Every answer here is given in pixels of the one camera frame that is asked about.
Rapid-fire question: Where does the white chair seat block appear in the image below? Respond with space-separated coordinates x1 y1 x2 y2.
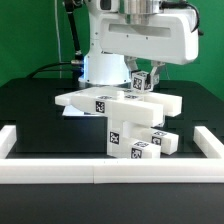
106 118 154 158

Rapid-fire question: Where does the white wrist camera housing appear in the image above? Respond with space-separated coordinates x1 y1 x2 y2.
97 0 120 13

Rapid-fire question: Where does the white thin cable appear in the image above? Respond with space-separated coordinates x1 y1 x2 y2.
54 0 64 80

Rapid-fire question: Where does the black cable bundle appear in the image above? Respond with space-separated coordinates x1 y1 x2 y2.
26 0 85 80

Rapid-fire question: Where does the white marker sheet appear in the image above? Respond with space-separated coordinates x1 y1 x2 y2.
62 106 89 117

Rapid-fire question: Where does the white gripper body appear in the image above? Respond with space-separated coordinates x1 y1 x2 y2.
99 9 199 65

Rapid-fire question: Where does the white chair back frame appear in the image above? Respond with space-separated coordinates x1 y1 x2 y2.
55 86 182 127

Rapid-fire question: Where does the white tagged cube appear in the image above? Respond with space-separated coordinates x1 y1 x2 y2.
131 71 153 92

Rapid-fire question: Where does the white U-shaped border fence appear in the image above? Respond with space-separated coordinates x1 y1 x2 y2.
0 125 224 184

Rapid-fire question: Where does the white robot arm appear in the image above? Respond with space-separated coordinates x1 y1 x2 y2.
80 0 200 85

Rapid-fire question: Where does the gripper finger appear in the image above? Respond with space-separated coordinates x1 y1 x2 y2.
150 61 165 86
124 56 138 74

